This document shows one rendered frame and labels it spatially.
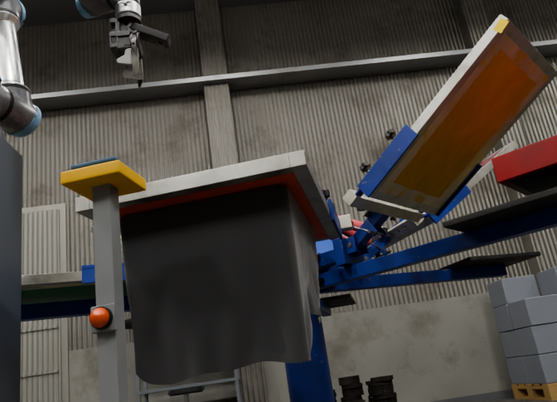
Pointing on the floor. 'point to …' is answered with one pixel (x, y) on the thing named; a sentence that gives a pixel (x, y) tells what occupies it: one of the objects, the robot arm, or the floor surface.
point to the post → (108, 264)
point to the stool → (186, 392)
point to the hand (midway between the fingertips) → (139, 77)
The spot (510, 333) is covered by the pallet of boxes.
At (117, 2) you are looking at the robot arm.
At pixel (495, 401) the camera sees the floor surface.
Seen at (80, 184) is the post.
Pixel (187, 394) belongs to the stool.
